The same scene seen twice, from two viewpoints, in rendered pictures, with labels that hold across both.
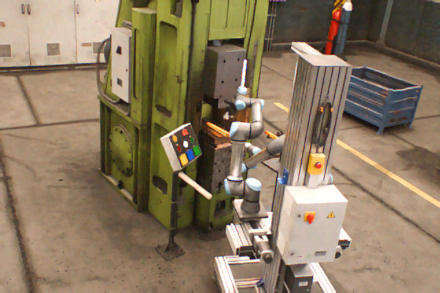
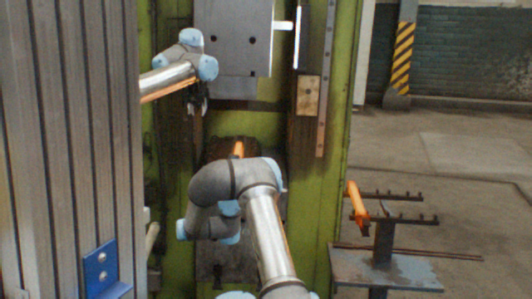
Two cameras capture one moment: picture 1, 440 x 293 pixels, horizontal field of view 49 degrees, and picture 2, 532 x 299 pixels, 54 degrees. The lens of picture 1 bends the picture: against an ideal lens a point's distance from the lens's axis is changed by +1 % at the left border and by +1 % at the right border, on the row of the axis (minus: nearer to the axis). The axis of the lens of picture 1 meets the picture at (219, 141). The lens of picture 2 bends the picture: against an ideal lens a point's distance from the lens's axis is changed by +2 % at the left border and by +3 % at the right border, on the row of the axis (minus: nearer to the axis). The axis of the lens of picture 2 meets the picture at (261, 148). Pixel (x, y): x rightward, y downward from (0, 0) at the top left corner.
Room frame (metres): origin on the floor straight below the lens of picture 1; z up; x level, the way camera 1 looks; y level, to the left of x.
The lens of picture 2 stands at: (2.46, -1.40, 1.72)
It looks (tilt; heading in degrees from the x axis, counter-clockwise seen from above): 18 degrees down; 40
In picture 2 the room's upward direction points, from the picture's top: 2 degrees clockwise
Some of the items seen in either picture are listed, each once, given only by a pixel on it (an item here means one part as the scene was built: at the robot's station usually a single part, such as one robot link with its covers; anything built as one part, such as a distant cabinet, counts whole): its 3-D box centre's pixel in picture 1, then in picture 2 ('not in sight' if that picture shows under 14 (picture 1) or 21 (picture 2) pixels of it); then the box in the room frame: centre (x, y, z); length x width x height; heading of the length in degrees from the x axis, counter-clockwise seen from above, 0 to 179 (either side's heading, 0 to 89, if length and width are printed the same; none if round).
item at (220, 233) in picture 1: (216, 229); not in sight; (3.88, -0.06, 0.01); 0.58 x 0.39 x 0.01; 130
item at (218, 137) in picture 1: (209, 131); (233, 156); (4.08, 0.10, 0.96); 0.42 x 0.20 x 0.09; 40
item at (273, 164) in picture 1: (283, 161); (381, 265); (4.16, -0.64, 0.67); 0.40 x 0.30 x 0.02; 128
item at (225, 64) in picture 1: (218, 67); (246, 20); (4.10, 0.07, 1.56); 0.42 x 0.39 x 0.40; 40
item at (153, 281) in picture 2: (179, 200); (152, 278); (3.77, 0.32, 0.36); 0.09 x 0.07 x 0.12; 130
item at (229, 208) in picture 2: (254, 151); (230, 200); (3.64, -0.30, 1.00); 0.11 x 0.08 x 0.09; 40
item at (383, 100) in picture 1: (371, 97); not in sight; (7.45, -2.38, 0.36); 1.20 x 0.80 x 0.72; 36
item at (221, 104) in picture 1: (212, 93); (234, 78); (4.08, 0.10, 1.32); 0.42 x 0.20 x 0.10; 40
